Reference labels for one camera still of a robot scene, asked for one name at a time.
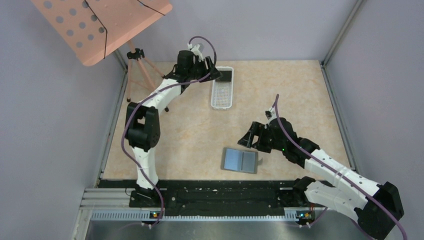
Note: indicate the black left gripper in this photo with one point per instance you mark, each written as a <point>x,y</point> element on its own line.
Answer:
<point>215,73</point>

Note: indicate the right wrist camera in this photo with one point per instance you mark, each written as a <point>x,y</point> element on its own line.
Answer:
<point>271,114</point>

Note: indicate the white perforated plastic tray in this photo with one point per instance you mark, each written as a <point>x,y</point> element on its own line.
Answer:
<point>222,92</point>

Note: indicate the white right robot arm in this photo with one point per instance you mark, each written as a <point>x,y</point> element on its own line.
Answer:
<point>375,208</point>

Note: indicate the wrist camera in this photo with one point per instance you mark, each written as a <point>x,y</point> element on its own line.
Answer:
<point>196,50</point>
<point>271,114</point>

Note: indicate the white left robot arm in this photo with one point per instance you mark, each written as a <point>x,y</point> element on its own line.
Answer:
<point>142,128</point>

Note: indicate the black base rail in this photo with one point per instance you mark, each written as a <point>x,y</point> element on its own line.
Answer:
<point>221,198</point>

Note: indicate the pink music stand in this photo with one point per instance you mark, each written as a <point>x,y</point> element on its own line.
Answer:
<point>94,29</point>

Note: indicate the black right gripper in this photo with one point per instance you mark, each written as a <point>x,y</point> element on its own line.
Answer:
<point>259,129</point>

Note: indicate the black card in tray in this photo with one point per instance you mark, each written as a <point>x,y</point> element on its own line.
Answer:
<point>226,76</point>

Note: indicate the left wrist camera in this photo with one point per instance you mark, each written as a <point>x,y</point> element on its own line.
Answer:
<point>196,50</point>

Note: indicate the grey card holder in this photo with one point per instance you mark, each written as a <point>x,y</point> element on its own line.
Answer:
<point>239,161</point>

